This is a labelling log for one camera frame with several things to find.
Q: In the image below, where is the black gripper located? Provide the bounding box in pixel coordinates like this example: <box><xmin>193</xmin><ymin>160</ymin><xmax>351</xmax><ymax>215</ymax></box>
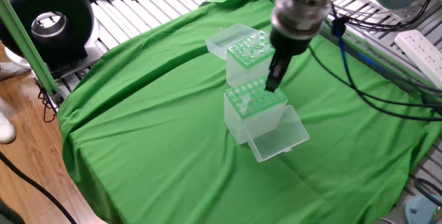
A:
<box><xmin>265</xmin><ymin>30</ymin><xmax>312</xmax><ymax>93</ymax></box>

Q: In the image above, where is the translucent tip box holding tips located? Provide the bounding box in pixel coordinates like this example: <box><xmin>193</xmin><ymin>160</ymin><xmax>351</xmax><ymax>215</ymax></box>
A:
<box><xmin>223</xmin><ymin>76</ymin><xmax>311</xmax><ymax>163</ymax></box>

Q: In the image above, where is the white power strip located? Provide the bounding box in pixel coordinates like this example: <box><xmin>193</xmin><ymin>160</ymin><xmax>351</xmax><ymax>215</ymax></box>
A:
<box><xmin>394</xmin><ymin>29</ymin><xmax>442</xmax><ymax>90</ymax></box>

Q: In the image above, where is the green cloth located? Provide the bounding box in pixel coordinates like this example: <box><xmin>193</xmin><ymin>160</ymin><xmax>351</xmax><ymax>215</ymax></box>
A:
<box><xmin>57</xmin><ymin>0</ymin><xmax>442</xmax><ymax>224</ymax></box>

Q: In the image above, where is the white shoe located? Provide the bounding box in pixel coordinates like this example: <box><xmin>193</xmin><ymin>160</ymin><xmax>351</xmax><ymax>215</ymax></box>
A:
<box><xmin>0</xmin><ymin>61</ymin><xmax>32</xmax><ymax>82</ymax></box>
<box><xmin>0</xmin><ymin>111</ymin><xmax>17</xmax><ymax>144</ymax></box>

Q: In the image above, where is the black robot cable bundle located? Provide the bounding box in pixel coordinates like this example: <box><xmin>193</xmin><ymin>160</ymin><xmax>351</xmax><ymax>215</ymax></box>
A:
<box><xmin>309</xmin><ymin>0</ymin><xmax>442</xmax><ymax>123</ymax></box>

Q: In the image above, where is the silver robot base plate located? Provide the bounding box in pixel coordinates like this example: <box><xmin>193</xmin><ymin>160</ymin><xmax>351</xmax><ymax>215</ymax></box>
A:
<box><xmin>350</xmin><ymin>0</ymin><xmax>436</xmax><ymax>23</ymax></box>

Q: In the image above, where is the black cable with metal plug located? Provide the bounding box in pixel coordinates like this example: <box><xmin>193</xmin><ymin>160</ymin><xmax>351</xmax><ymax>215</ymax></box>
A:
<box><xmin>410</xmin><ymin>177</ymin><xmax>442</xmax><ymax>207</ymax></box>

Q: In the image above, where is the thin black cable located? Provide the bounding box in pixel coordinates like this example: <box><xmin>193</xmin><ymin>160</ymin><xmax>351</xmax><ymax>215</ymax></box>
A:
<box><xmin>34</xmin><ymin>77</ymin><xmax>59</xmax><ymax>124</ymax></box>

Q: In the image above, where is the green frame post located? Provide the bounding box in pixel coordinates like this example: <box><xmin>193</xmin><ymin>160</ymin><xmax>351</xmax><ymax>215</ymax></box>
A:
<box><xmin>0</xmin><ymin>0</ymin><xmax>65</xmax><ymax>106</ymax></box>

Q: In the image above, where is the black round ring device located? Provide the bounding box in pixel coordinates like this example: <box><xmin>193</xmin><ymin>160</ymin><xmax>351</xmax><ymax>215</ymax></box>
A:
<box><xmin>0</xmin><ymin>0</ymin><xmax>102</xmax><ymax>80</ymax></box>

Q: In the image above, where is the thick black strap cable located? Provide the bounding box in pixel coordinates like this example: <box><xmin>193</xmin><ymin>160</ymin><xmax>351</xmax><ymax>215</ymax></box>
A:
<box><xmin>0</xmin><ymin>151</ymin><xmax>79</xmax><ymax>224</ymax></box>

